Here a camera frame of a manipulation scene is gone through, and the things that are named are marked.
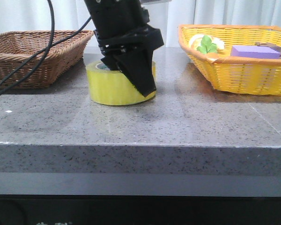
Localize bread roll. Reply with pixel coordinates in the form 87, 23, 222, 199
188, 34, 225, 51

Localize yellow wicker basket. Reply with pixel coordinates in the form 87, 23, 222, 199
178, 24, 281, 96

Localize green artificial leaf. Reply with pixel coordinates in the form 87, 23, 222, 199
196, 35, 218, 54

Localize black cable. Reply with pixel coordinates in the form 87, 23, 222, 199
0, 0, 92, 100

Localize yellow tape roll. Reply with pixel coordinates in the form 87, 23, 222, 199
86, 61, 156, 106

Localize purple foam block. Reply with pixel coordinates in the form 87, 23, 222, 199
230, 45, 280, 59

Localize orange toy carrot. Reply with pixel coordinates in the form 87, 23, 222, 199
206, 52, 220, 60

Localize brown wicker basket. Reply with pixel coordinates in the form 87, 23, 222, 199
0, 30, 94, 89

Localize brown twisted object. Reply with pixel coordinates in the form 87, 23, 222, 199
255, 42, 281, 59

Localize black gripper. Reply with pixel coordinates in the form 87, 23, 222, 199
84, 0, 164, 97

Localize white curtain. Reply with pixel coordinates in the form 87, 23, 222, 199
0, 0, 281, 47

